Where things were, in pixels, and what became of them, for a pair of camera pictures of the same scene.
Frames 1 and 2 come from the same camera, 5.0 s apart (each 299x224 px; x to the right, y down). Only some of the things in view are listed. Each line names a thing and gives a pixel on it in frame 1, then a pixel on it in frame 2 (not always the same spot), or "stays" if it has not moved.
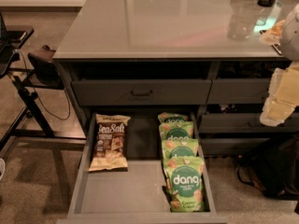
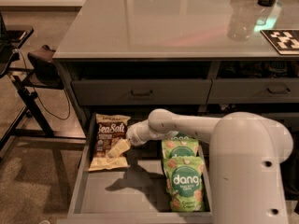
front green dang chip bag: [186, 182] stays
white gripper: [291, 36] → [133, 134]
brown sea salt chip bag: [110, 143] stays
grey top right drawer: [238, 91] stays
